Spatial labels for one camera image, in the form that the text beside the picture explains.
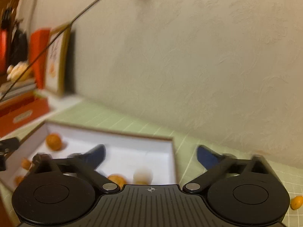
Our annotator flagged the stack of grey books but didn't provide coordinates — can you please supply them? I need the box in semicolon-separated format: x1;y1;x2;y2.
1;79;36;101

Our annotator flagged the brown white shallow box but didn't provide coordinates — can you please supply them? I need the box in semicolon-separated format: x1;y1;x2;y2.
1;121;177;191

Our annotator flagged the black hanging bag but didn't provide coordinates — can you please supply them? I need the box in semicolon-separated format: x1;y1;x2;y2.
10;29;28;66

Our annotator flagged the small orange fruit left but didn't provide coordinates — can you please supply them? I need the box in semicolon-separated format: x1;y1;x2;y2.
20;158;32;171

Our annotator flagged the small orange tangerine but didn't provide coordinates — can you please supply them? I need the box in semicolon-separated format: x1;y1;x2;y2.
290;195;303;210

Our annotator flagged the yellow-green spotted fruit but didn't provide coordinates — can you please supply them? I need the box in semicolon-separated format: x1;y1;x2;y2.
133;168;153;185

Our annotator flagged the wooden framed picture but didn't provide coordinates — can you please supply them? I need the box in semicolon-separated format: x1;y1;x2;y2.
44;23;71;96

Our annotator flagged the red paper bag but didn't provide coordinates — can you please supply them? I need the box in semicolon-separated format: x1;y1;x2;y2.
29;28;52;90

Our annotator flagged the red hanging bag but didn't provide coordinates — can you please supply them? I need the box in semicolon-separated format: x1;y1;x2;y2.
0;29;11;75

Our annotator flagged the orange tangerine front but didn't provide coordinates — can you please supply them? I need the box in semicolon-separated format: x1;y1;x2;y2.
107;174;128;189

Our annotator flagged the green checkered tablecloth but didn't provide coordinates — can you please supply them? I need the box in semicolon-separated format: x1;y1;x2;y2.
1;101;302;226

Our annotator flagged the orange tangerine in box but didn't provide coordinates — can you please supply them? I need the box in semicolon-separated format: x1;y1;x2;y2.
45;133;63;151

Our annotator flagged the wooden coat rack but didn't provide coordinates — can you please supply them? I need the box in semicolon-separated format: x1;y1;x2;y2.
0;0;31;86

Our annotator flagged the yellow plush toy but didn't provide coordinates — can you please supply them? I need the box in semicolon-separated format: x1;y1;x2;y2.
7;61;32;82

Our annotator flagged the red cloth book box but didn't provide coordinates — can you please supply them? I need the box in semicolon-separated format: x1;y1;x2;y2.
0;91;50;137

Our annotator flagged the black thin cable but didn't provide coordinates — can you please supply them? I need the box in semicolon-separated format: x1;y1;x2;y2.
0;0;126;101

